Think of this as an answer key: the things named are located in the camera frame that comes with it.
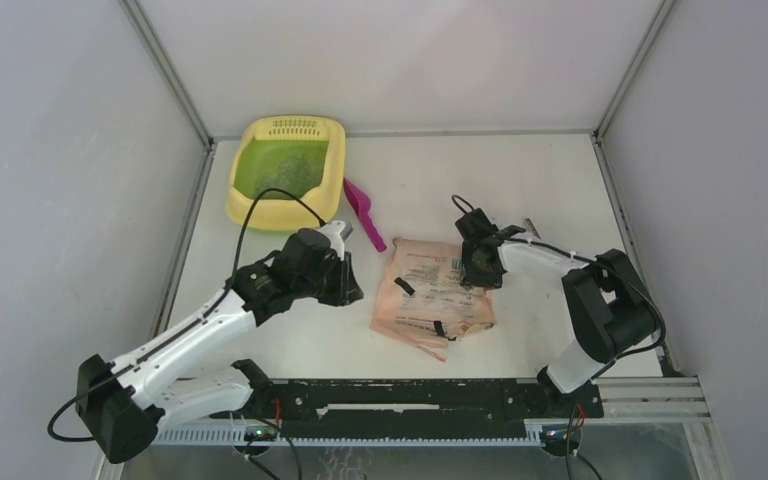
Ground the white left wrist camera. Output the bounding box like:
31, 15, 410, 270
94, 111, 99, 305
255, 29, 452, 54
317, 220, 353, 261

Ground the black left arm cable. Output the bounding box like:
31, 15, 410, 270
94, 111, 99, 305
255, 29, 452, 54
46, 188, 329, 443

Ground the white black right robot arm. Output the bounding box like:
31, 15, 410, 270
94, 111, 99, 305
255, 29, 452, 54
461, 237, 665, 416

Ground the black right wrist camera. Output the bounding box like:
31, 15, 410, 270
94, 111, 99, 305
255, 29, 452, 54
455, 208, 529, 250

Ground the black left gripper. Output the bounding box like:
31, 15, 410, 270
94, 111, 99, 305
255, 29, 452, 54
294, 250, 363, 307

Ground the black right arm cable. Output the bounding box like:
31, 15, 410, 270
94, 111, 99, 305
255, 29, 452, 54
450, 193, 668, 480

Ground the peach cat litter bag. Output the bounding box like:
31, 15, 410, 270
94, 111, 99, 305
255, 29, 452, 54
370, 238, 497, 363

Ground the aluminium frame rail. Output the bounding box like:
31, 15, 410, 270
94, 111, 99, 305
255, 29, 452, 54
106, 376, 713, 425

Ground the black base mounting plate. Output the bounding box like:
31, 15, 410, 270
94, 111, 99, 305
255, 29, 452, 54
229, 378, 605, 441

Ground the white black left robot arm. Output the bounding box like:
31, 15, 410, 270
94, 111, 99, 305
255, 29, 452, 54
75, 220, 363, 464

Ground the white slotted cable duct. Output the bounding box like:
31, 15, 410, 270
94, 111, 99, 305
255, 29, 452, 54
151, 423, 544, 447

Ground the yellow green litter box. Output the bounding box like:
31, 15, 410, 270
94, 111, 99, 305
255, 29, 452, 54
225, 115, 346, 232

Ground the magenta plastic scoop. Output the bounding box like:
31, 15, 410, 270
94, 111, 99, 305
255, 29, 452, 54
343, 179, 387, 253

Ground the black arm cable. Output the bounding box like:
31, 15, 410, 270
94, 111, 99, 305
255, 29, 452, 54
450, 193, 668, 480
46, 188, 329, 443

